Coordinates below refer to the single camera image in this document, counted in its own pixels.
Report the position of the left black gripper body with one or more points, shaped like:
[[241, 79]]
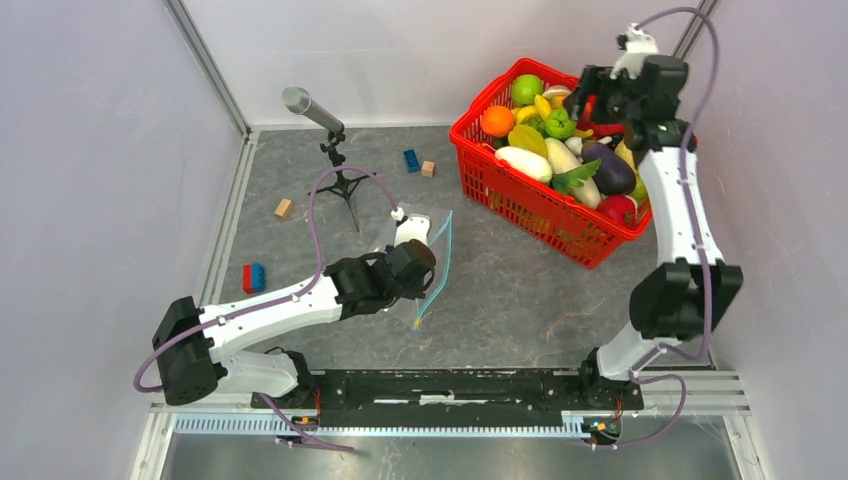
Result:
[[406, 292]]

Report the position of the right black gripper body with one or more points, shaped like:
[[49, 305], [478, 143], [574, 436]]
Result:
[[615, 101]]

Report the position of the clear zip top bag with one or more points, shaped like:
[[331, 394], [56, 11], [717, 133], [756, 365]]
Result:
[[440, 242]]

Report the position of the orange fruit toy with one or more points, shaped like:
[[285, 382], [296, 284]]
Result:
[[497, 121]]

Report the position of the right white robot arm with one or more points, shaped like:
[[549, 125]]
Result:
[[692, 286]]

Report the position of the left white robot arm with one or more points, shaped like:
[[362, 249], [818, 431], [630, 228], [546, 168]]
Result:
[[201, 350]]

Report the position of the yellow lemon toy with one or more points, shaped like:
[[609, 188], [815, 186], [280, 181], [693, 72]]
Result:
[[626, 155]]

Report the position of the purple eggplant toy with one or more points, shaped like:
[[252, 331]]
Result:
[[613, 176]]

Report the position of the green pear toy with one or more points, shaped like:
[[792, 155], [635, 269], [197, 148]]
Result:
[[639, 194]]

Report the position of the white radish toy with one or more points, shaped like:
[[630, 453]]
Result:
[[570, 176]]

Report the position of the black tripod stand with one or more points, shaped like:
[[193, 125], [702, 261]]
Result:
[[343, 186]]

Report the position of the red tomato toy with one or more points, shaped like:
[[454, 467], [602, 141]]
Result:
[[620, 209]]

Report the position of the small wooden cube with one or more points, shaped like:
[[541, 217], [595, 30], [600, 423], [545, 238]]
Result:
[[428, 169]]

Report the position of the blue toy brick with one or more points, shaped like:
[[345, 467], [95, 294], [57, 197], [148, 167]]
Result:
[[411, 160]]

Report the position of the yellow banana toy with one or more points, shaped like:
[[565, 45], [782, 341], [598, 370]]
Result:
[[534, 114]]

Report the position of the green apple toy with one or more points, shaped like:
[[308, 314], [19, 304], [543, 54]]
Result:
[[525, 88]]

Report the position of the white cucumber toy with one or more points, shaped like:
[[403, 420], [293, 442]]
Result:
[[526, 162]]

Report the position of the wooden block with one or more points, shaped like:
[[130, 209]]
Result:
[[284, 208]]

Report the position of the red plastic basket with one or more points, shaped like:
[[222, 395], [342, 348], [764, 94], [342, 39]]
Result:
[[532, 202]]

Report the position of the red and blue bricks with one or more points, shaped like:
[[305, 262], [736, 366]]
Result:
[[253, 278]]

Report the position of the grey microphone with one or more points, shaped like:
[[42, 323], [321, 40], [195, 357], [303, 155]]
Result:
[[299, 102]]

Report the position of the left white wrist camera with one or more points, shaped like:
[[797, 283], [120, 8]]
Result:
[[410, 227]]

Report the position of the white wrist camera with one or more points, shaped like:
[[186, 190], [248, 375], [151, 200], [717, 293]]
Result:
[[636, 45], [410, 227]]

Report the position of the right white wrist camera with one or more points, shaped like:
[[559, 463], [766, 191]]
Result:
[[636, 45]]

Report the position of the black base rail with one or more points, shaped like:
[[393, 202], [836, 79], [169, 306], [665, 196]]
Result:
[[522, 397]]

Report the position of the white cable duct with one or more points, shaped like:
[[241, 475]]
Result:
[[271, 424]]

